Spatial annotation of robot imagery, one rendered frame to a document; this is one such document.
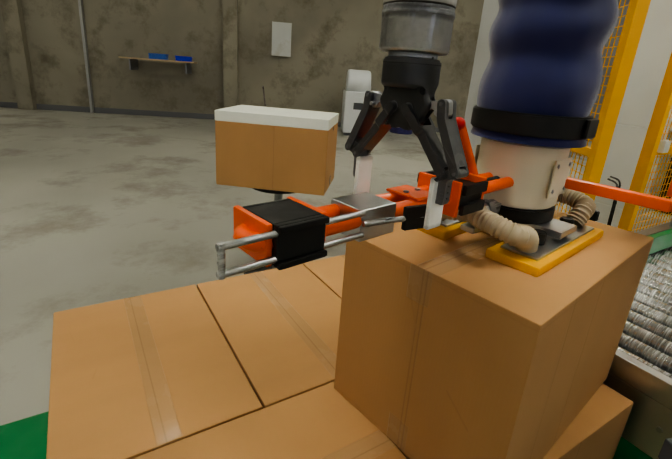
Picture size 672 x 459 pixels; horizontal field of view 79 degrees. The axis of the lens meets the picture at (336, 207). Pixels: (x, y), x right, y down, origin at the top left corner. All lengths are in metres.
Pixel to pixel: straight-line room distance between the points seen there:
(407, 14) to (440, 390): 0.61
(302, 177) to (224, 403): 1.40
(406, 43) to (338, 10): 9.50
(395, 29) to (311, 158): 1.66
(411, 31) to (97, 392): 0.97
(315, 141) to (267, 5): 7.95
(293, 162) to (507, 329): 1.67
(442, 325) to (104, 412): 0.72
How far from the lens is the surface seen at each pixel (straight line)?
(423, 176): 0.72
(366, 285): 0.84
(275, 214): 0.47
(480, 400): 0.76
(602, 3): 0.88
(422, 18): 0.53
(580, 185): 0.95
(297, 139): 2.15
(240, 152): 2.25
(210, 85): 10.02
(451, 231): 0.88
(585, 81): 0.87
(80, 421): 1.07
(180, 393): 1.07
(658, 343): 1.64
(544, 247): 0.87
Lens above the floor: 1.25
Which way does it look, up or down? 18 degrees down
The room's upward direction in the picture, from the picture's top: 4 degrees clockwise
